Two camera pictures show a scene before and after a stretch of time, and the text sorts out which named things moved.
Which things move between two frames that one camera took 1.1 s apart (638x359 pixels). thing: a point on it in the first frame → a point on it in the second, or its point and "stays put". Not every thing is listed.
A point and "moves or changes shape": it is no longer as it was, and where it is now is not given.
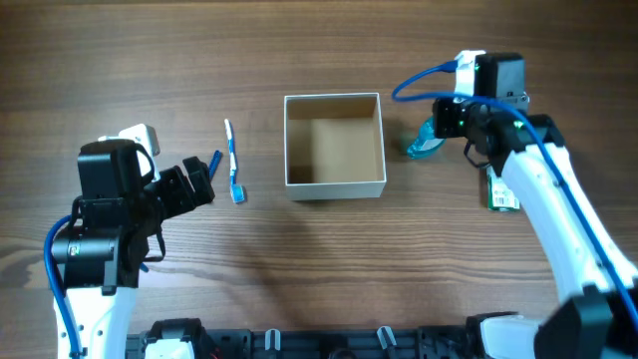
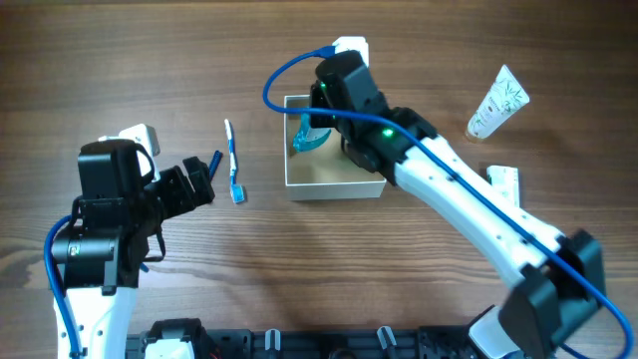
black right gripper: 446,118 → 319,111
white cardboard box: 333,146 stays put
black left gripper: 180,184 stays put
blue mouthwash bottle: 426,144 moves or changes shape
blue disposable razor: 214,163 stays put
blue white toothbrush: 237,191 stays put
